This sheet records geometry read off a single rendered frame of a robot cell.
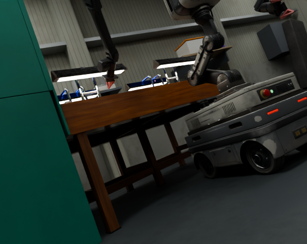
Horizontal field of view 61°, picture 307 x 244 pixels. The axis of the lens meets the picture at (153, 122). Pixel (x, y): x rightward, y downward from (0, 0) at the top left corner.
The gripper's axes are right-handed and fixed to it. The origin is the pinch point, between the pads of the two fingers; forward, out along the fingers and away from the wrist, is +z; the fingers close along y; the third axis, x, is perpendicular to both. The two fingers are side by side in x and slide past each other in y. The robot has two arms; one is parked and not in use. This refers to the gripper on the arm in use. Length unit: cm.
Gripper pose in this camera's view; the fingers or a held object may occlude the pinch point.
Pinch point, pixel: (108, 87)
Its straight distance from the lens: 189.8
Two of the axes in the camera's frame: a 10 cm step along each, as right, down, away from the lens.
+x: 6.4, 5.3, -5.6
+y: -7.4, 2.4, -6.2
